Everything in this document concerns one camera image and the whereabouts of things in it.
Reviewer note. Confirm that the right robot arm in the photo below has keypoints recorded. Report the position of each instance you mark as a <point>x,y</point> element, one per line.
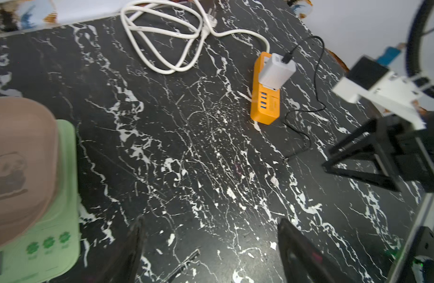
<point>415,261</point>

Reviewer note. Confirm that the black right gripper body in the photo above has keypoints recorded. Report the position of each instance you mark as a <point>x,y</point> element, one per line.
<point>412,157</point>

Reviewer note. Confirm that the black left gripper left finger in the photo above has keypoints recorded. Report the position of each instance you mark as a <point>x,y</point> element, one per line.
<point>122,266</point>

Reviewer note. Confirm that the green electronic scale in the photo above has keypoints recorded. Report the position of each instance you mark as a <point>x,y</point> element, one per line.
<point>51,247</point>

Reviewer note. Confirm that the white USB charger block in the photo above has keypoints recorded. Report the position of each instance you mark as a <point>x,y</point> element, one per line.
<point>276,70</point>

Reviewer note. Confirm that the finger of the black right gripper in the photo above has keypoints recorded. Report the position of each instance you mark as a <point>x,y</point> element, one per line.
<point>366,140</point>
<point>389,178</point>

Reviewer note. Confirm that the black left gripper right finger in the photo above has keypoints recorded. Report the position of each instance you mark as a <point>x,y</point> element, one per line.
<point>302,261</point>

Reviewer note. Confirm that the orange power strip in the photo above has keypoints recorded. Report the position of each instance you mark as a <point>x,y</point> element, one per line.
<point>265,105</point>

